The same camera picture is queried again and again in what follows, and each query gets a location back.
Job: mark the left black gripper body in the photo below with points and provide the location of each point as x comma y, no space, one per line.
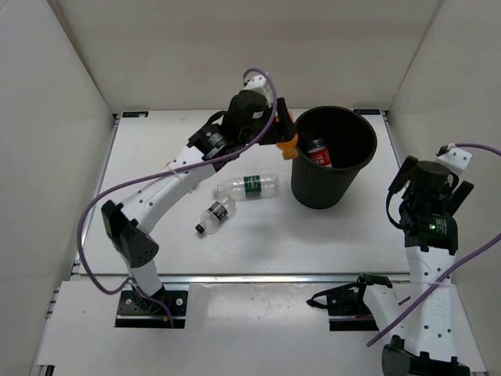
250,134

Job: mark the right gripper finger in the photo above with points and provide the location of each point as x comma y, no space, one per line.
459,196
403,174

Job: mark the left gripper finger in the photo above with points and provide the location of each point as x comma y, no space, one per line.
271,137
281,111

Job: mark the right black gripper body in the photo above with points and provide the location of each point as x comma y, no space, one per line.
408,200

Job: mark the orange juice bottle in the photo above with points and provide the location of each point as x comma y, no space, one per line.
289,146

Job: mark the clear bottle red label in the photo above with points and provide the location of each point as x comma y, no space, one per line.
318,152

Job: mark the clear bottle black cap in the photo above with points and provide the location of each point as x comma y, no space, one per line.
217,213

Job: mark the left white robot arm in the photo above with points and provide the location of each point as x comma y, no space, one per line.
129,224

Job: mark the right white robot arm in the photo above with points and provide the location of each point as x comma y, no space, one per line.
418,337

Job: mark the black plastic bin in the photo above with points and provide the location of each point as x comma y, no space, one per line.
352,144

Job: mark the clear bottle green label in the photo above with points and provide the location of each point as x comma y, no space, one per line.
248,188

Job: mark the right table corner sticker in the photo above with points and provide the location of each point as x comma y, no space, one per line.
367,112

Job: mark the table corner sticker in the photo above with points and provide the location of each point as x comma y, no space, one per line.
135,114
367,112

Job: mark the left table corner sticker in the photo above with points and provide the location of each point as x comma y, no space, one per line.
135,114

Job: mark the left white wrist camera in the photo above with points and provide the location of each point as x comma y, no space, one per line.
259,84

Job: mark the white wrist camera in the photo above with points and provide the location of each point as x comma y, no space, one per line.
259,84
454,158

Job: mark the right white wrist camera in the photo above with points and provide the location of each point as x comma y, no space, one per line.
454,158

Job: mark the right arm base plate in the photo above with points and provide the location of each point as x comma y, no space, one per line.
347,311

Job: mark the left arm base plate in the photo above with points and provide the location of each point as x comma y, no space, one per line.
135,312

